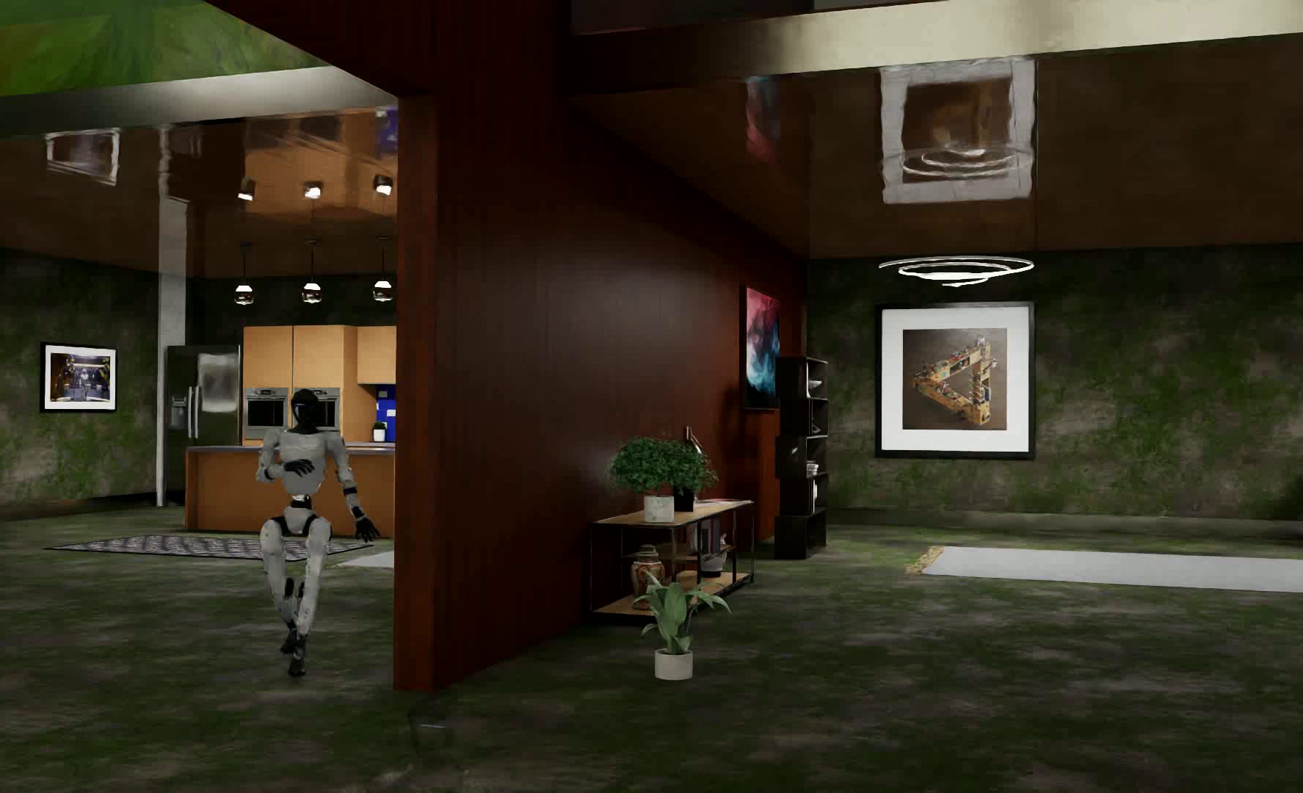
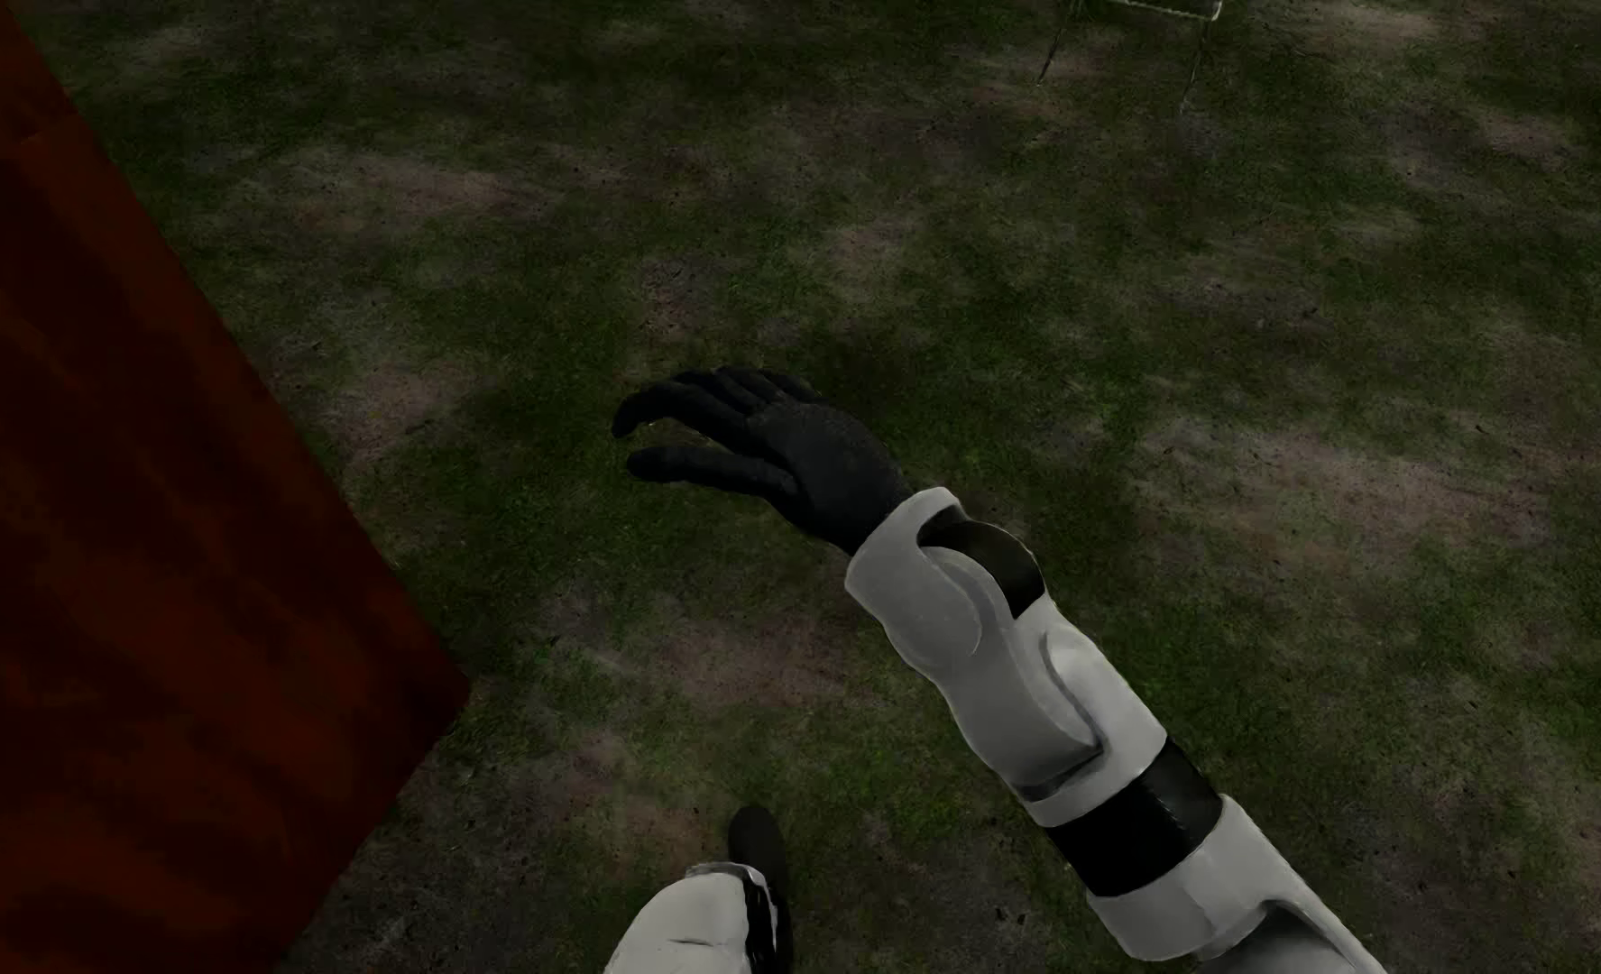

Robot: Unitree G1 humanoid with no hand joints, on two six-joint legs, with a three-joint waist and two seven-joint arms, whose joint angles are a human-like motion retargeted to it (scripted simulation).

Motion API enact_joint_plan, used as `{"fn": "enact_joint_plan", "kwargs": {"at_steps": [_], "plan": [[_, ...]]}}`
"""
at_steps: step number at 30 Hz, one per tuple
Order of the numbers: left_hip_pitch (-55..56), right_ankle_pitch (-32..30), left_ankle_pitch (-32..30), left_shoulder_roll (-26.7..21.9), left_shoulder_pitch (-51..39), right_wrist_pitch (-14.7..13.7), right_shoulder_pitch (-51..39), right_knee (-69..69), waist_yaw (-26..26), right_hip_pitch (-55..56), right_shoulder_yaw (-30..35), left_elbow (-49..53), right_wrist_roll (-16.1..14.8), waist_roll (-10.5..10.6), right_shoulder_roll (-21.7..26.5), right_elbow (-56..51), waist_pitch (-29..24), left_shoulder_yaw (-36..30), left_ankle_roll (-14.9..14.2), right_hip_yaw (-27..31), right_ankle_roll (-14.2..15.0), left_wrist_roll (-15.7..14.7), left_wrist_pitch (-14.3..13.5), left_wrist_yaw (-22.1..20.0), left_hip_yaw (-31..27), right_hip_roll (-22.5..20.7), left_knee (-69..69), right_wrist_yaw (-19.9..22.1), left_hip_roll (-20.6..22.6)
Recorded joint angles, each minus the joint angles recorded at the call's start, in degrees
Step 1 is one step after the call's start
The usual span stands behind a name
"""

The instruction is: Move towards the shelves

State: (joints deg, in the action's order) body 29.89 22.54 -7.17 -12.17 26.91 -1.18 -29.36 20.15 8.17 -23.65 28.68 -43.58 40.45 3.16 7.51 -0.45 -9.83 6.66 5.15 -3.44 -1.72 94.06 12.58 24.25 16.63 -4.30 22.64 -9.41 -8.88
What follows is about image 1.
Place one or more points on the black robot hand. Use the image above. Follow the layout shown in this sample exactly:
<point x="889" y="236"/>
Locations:
<point x="299" y="467"/>
<point x="367" y="529"/>

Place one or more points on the white humanoid robot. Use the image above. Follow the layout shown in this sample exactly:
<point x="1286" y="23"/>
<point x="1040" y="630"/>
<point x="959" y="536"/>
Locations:
<point x="299" y="463"/>

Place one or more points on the wooden kitchen island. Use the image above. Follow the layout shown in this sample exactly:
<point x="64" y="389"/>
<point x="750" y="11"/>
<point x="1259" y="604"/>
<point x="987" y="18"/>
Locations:
<point x="227" y="490"/>

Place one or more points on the stainless steel refrigerator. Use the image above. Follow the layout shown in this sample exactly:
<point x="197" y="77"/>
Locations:
<point x="202" y="413"/>

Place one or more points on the wooden kitchen cabinets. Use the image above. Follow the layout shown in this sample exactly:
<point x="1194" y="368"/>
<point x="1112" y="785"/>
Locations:
<point x="321" y="358"/>

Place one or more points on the patterned dark floor rug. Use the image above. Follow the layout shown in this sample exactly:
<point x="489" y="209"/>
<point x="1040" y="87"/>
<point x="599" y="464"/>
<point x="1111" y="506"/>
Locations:
<point x="189" y="546"/>

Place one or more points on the pendant lamp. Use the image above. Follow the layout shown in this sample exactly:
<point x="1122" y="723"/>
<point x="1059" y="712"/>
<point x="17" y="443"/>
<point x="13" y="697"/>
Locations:
<point x="244" y="292"/>
<point x="382" y="289"/>
<point x="312" y="291"/>

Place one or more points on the brown ceramic vase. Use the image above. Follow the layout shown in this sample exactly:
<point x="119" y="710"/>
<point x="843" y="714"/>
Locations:
<point x="647" y="575"/>

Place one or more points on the bushy green potted plant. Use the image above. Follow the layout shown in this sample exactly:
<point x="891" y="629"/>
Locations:
<point x="660" y="468"/>

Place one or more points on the low wooden console shelf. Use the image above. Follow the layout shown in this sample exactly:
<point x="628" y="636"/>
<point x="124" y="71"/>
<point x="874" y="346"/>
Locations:
<point x="673" y="556"/>

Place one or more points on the leafy plant in white pot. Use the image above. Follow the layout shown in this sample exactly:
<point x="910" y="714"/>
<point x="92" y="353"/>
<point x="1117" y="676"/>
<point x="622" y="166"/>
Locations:
<point x="673" y="617"/>

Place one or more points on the tall black shelf unit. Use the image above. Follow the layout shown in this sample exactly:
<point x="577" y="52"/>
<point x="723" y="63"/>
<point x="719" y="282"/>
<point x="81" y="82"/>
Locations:
<point x="802" y="457"/>

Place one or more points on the large framed triangle picture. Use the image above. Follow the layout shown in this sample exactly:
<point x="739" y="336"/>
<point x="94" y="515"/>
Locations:
<point x="955" y="380"/>

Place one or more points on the white rectangular floor rug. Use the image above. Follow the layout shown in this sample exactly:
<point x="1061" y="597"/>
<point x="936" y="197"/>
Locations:
<point x="1136" y="570"/>

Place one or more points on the built-in wall oven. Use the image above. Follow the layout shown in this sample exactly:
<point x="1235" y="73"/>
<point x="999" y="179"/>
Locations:
<point x="266" y="410"/>

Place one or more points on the small framed wall picture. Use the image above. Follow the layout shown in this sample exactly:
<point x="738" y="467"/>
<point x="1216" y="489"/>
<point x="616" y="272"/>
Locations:
<point x="79" y="377"/>

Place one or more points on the colourful abstract wall painting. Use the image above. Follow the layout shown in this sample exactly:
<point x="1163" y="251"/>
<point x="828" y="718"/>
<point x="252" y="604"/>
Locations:
<point x="761" y="347"/>

